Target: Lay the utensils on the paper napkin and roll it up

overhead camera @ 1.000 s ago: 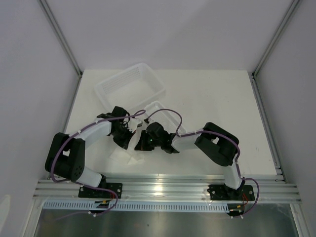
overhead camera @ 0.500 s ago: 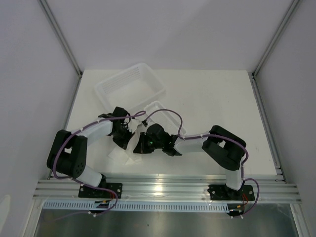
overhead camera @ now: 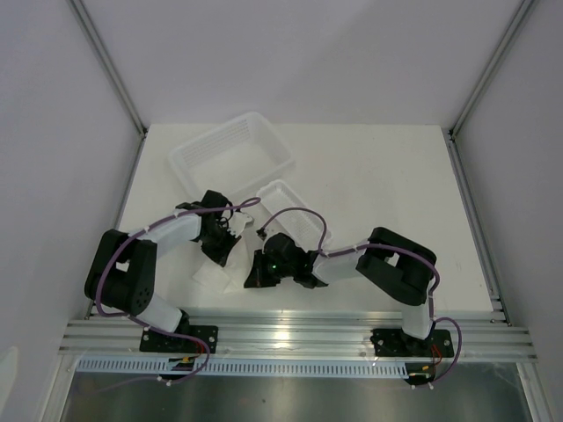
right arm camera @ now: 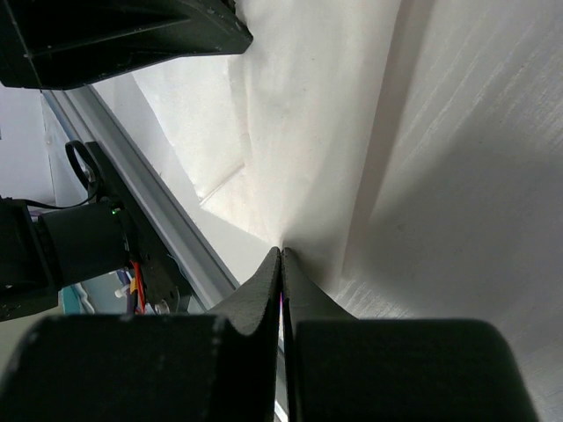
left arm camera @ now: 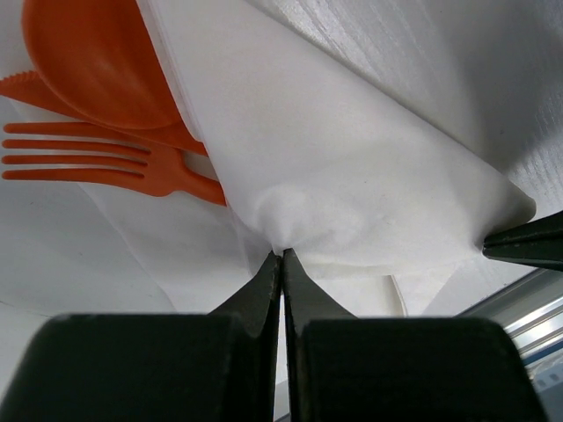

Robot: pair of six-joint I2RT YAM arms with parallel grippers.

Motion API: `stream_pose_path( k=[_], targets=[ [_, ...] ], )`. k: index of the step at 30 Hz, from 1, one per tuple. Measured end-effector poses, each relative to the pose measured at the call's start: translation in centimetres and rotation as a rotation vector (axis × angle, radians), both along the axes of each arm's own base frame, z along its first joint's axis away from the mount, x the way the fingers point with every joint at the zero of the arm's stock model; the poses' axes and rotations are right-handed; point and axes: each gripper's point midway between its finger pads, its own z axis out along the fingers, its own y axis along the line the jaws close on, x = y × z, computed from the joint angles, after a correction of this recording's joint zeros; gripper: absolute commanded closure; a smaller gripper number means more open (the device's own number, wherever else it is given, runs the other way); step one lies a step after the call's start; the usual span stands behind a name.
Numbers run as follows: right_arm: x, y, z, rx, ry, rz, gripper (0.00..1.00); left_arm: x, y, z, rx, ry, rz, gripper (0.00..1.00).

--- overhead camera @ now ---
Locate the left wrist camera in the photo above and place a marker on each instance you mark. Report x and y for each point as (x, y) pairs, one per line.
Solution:
(239, 222)

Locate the left aluminium frame post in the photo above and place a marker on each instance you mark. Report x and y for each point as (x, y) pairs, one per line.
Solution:
(92, 35)

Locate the aluminium mounting rail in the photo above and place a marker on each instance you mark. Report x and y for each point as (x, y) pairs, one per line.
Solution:
(301, 335)

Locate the white slotted cable duct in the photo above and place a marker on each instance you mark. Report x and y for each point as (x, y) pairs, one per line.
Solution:
(240, 367)

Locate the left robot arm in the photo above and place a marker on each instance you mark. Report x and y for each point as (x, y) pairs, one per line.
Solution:
(122, 278)

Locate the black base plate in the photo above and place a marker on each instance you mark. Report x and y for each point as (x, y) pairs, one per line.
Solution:
(394, 343)
(153, 342)

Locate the aluminium frame post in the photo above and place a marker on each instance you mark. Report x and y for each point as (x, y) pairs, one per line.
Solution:
(493, 64)
(92, 35)

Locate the large white plastic basket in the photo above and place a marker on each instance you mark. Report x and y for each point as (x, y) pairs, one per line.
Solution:
(236, 158)

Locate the right aluminium frame post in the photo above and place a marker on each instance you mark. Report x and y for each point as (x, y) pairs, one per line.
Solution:
(493, 64)

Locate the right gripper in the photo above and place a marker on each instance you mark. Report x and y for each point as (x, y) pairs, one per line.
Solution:
(258, 278)

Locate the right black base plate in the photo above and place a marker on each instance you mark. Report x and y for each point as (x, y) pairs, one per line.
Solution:
(394, 343)

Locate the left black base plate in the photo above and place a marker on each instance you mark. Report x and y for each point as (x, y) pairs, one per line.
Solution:
(153, 342)

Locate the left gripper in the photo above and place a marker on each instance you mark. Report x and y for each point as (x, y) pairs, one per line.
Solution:
(220, 256)

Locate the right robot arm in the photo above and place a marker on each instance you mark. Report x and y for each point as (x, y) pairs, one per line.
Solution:
(398, 266)

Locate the white paper napkin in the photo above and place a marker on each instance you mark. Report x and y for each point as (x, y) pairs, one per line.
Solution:
(228, 279)

